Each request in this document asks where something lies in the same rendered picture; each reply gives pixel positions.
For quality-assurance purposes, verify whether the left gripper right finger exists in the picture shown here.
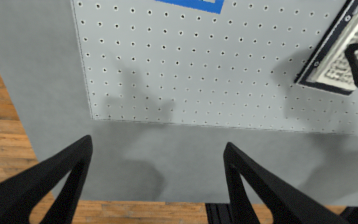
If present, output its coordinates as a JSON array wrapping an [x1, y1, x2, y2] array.
[[223, 142, 349, 224]]

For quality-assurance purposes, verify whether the blue tape outline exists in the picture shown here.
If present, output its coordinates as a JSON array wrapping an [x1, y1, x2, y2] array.
[[156, 0, 224, 14]]

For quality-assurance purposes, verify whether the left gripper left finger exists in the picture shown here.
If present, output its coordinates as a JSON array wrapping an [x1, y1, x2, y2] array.
[[0, 135, 93, 224]]

